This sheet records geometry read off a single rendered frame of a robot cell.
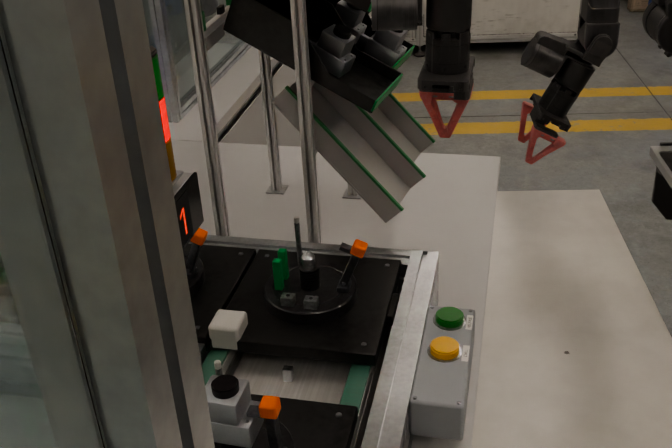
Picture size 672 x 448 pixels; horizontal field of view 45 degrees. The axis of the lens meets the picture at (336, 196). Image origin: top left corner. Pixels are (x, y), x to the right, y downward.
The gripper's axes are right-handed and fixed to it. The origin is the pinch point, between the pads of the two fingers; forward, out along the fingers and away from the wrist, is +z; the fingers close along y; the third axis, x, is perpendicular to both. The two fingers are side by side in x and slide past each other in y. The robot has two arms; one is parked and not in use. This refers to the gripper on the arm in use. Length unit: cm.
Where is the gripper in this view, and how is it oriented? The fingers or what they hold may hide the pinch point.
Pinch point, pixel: (445, 131)
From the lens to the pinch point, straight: 112.4
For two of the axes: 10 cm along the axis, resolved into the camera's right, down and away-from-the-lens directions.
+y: -2.3, 4.7, -8.5
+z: 0.3, 8.8, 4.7
